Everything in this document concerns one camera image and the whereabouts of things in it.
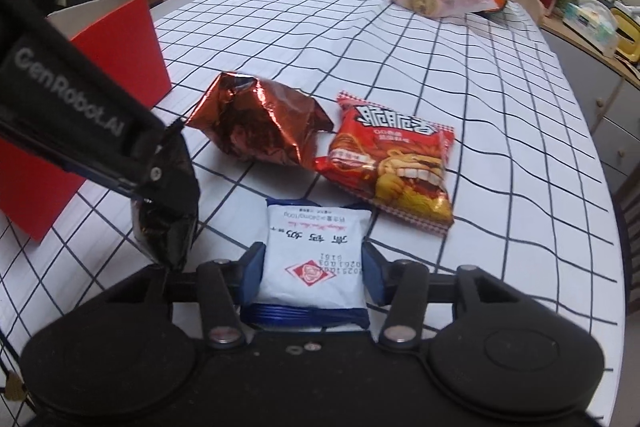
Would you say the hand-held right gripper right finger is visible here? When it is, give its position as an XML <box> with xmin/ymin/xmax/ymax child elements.
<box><xmin>361</xmin><ymin>243</ymin><xmax>543</xmax><ymax>350</ymax></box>

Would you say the dark wooden chair black seat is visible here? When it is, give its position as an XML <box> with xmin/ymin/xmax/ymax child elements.
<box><xmin>612</xmin><ymin>179</ymin><xmax>640</xmax><ymax>293</ymax></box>

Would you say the red cardboard box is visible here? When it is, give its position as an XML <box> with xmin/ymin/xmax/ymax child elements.
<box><xmin>0</xmin><ymin>0</ymin><xmax>173</xmax><ymax>243</ymax></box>

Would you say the grey wooden cabinet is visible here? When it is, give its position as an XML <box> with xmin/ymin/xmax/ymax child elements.
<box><xmin>540</xmin><ymin>14</ymin><xmax>640</xmax><ymax>195</ymax></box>

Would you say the white checked tablecloth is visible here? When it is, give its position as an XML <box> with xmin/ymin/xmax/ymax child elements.
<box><xmin>0</xmin><ymin>0</ymin><xmax>628</xmax><ymax>423</ymax></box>

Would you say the copper foil snack packet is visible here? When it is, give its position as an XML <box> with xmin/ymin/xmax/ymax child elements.
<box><xmin>185</xmin><ymin>72</ymin><xmax>335</xmax><ymax>168</ymax></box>

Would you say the yellow box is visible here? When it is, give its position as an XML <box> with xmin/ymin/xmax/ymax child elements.
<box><xmin>612</xmin><ymin>4</ymin><xmax>640</xmax><ymax>68</ymax></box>

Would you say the tissue pack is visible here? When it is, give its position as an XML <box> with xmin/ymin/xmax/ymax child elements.
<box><xmin>565</xmin><ymin>0</ymin><xmax>621</xmax><ymax>54</ymax></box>

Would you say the white snack packet red logo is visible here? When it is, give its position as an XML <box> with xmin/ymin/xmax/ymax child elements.
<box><xmin>240</xmin><ymin>198</ymin><xmax>375</xmax><ymax>332</ymax></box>

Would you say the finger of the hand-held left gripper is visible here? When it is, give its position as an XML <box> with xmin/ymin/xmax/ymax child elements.
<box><xmin>131</xmin><ymin>117</ymin><xmax>202</xmax><ymax>222</ymax></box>

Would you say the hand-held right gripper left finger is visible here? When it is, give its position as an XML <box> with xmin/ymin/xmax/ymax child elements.
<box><xmin>97</xmin><ymin>242</ymin><xmax>267</xmax><ymax>350</ymax></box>

